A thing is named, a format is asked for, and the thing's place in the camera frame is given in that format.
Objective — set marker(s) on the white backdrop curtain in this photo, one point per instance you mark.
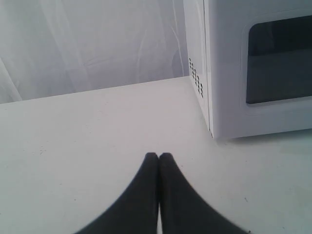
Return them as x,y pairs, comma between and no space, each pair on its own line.
56,47

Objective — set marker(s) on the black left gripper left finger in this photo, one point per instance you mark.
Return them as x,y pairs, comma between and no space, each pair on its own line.
136,210

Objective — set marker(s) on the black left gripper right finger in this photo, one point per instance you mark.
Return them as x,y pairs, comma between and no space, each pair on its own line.
183,211

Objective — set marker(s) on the white microwave door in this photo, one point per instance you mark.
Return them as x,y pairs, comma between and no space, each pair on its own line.
261,66

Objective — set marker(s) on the white microwave oven body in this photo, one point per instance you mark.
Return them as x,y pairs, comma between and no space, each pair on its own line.
198,48

